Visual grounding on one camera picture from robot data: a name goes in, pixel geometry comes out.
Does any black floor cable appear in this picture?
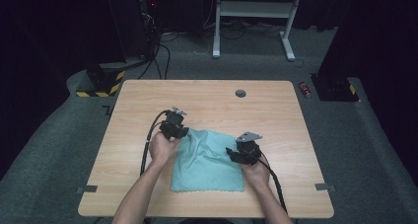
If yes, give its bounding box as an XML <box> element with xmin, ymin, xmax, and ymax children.
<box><xmin>154</xmin><ymin>43</ymin><xmax>172</xmax><ymax>81</ymax></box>
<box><xmin>137</xmin><ymin>36</ymin><xmax>163</xmax><ymax>81</ymax></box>

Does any light blue cloth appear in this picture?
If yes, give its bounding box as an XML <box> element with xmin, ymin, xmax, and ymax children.
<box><xmin>170</xmin><ymin>128</ymin><xmax>246</xmax><ymax>193</ymax></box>

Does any black yellow striped stand base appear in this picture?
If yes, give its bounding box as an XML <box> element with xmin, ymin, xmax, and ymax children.
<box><xmin>75</xmin><ymin>63</ymin><xmax>127</xmax><ymax>99</ymax></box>

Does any white metal stand frame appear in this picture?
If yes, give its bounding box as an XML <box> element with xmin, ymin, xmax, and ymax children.
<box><xmin>212</xmin><ymin>0</ymin><xmax>305</xmax><ymax>62</ymax></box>

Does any dark equipment rack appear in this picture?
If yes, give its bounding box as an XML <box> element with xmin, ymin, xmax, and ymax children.
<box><xmin>137</xmin><ymin>0</ymin><xmax>163</xmax><ymax>58</ymax></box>

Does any hand-held gripper black cable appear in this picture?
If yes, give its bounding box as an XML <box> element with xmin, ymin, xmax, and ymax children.
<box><xmin>139</xmin><ymin>110</ymin><xmax>170</xmax><ymax>178</ymax></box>
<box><xmin>258</xmin><ymin>156</ymin><xmax>289</xmax><ymax>215</ymax></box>

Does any person's left hand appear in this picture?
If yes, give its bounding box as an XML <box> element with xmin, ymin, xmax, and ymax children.
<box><xmin>148</xmin><ymin>130</ymin><xmax>182</xmax><ymax>168</ymax></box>

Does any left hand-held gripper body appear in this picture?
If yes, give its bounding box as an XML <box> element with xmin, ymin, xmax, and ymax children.
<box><xmin>159</xmin><ymin>106</ymin><xmax>189</xmax><ymax>141</ymax></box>

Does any left hand-held gripper black cable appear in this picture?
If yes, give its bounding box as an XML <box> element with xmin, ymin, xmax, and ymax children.
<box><xmin>139</xmin><ymin>110</ymin><xmax>170</xmax><ymax>178</ymax></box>

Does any tangle of floor cables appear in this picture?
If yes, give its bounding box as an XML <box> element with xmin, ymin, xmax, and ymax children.
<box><xmin>219</xmin><ymin>19</ymin><xmax>284</xmax><ymax>40</ymax></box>

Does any grey tape piece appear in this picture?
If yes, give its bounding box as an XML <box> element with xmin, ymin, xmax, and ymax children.
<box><xmin>76</xmin><ymin>185</ymin><xmax>99</xmax><ymax>194</ymax></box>
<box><xmin>313</xmin><ymin>183</ymin><xmax>336</xmax><ymax>192</ymax></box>

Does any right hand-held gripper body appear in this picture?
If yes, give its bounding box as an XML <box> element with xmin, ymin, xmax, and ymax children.
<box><xmin>235</xmin><ymin>131</ymin><xmax>263</xmax><ymax>167</ymax></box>

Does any right hand-held gripper black cable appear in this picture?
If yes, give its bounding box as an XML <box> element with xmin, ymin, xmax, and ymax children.
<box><xmin>258</xmin><ymin>156</ymin><xmax>289</xmax><ymax>215</ymax></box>

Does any person's right hand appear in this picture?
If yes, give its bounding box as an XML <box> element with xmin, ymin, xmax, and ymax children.
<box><xmin>241</xmin><ymin>155</ymin><xmax>271</xmax><ymax>189</ymax></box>

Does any red can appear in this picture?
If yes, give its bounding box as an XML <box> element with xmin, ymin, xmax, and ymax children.
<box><xmin>298</xmin><ymin>81</ymin><xmax>313</xmax><ymax>100</ymax></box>

